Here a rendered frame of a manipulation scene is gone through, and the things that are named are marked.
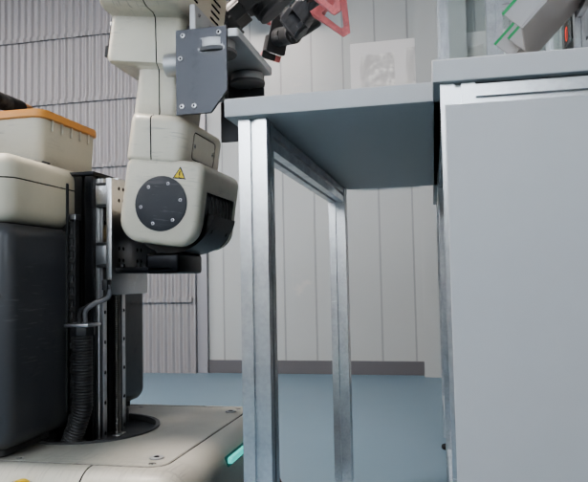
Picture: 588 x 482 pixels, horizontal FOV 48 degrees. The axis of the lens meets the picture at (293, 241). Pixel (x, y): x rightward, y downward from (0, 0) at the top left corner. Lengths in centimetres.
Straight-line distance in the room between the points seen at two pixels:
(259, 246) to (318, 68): 336
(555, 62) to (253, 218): 48
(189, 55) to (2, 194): 41
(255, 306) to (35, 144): 61
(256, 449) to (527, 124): 61
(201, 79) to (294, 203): 296
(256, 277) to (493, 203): 38
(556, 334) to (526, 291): 6
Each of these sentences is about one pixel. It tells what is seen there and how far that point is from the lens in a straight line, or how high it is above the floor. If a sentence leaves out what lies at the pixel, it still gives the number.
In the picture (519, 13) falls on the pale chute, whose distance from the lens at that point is 124.
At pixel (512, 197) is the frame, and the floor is 68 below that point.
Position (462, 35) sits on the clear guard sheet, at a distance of 314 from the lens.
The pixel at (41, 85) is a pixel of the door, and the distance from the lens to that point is 500.
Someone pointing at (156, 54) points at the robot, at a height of 102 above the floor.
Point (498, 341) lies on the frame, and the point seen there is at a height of 49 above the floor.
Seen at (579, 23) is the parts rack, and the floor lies 109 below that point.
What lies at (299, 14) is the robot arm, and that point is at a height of 132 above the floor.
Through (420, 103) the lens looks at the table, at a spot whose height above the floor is 83.
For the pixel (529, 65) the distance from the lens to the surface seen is 92.
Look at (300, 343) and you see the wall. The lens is 418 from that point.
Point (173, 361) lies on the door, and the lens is 439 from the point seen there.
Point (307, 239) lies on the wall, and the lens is 415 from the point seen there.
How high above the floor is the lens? 58
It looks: 3 degrees up
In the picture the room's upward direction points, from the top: 1 degrees counter-clockwise
